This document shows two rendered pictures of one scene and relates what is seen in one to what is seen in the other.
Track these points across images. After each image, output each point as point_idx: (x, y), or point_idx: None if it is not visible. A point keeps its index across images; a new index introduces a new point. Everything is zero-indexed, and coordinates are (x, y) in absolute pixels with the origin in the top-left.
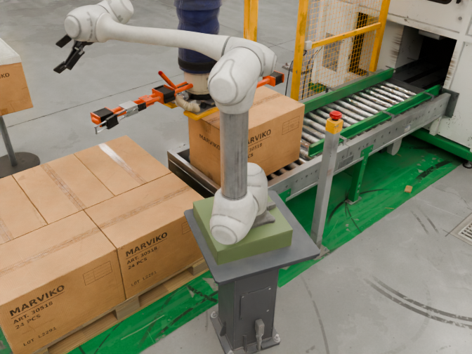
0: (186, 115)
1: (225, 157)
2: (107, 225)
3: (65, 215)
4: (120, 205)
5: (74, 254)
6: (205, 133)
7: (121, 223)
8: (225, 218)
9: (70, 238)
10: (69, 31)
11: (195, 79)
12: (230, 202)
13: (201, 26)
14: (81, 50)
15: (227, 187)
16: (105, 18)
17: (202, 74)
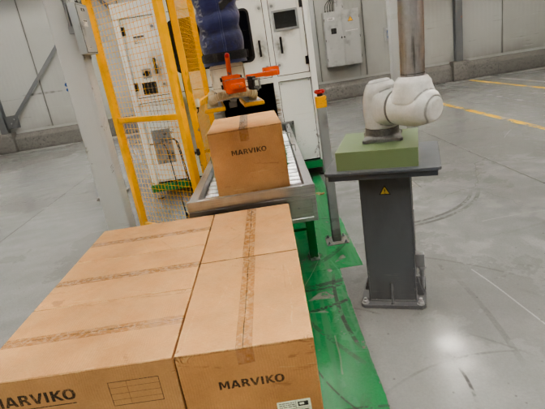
0: (250, 105)
1: (418, 26)
2: (251, 251)
3: (193, 275)
4: (226, 242)
5: (275, 273)
6: (240, 144)
7: (257, 243)
8: (431, 89)
9: (242, 274)
10: None
11: (237, 71)
12: (425, 75)
13: (233, 9)
14: None
15: (419, 60)
16: None
17: (241, 64)
